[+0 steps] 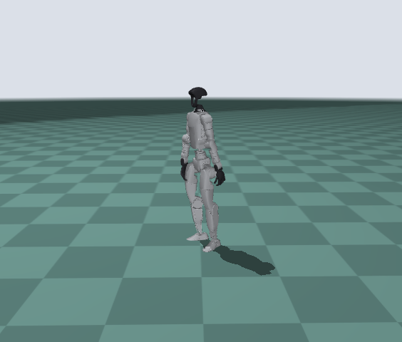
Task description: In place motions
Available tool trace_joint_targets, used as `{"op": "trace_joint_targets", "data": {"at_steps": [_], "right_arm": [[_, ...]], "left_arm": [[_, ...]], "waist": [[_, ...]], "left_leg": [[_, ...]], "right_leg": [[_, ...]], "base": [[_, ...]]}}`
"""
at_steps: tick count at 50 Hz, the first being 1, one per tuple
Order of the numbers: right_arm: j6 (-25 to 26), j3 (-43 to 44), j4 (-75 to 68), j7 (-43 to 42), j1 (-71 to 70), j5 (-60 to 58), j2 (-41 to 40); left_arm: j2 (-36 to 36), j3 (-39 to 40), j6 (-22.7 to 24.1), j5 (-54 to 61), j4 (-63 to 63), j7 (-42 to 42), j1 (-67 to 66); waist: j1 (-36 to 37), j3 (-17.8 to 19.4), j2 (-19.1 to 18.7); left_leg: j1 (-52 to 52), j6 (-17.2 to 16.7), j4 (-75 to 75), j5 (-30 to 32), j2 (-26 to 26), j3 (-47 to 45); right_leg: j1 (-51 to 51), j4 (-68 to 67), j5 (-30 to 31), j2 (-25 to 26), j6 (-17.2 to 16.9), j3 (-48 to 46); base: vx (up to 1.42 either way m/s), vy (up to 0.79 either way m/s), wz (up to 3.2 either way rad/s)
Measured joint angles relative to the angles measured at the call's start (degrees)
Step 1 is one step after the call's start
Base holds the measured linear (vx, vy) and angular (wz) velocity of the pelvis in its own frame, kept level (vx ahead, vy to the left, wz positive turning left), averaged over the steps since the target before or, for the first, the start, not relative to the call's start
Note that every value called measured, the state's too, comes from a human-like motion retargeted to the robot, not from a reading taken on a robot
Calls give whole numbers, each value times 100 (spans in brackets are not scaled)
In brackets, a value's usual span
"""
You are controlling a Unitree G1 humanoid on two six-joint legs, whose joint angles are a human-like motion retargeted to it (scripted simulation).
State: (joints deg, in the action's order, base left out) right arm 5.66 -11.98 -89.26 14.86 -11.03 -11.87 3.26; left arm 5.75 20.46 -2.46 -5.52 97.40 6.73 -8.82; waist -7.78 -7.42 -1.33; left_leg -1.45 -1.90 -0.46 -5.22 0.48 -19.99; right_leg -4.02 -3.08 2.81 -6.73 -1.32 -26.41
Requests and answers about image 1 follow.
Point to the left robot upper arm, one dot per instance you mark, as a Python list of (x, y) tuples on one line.
[(206, 121)]

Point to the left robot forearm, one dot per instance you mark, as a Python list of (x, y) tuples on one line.
[(214, 155)]

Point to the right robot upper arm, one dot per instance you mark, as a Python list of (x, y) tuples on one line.
[(186, 137)]

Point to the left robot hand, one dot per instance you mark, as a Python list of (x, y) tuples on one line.
[(220, 176)]

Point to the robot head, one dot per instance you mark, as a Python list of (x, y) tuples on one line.
[(197, 93)]

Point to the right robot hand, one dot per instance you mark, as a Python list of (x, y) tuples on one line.
[(183, 168)]

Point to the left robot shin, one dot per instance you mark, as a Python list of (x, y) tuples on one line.
[(212, 222)]

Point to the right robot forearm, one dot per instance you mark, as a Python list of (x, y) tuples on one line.
[(185, 151)]

